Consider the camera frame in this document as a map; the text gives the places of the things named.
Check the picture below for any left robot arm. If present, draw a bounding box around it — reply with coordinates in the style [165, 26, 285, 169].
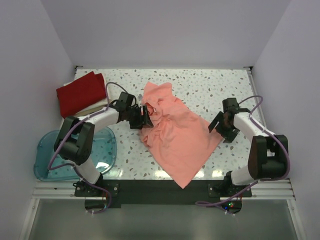
[53, 91, 154, 196]

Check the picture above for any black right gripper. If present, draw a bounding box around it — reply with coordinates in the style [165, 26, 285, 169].
[208, 111, 240, 144]

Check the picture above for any folded cream t-shirt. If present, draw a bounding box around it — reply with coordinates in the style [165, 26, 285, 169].
[62, 72, 111, 117]

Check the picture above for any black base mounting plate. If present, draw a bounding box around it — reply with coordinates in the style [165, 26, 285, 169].
[72, 179, 245, 210]

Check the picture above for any blue transparent plastic bin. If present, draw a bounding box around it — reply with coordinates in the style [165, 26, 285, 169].
[33, 127, 117, 182]

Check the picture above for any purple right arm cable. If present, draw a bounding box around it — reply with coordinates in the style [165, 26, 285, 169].
[194, 94, 291, 209]

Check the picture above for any folded red t-shirt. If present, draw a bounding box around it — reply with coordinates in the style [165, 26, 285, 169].
[55, 71, 109, 118]

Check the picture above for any salmon pink t-shirt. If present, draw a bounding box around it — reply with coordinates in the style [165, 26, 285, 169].
[140, 82, 222, 189]

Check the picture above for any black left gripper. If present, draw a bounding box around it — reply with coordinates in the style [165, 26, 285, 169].
[126, 105, 153, 130]

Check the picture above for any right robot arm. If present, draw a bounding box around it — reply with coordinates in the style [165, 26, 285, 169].
[208, 97, 291, 197]

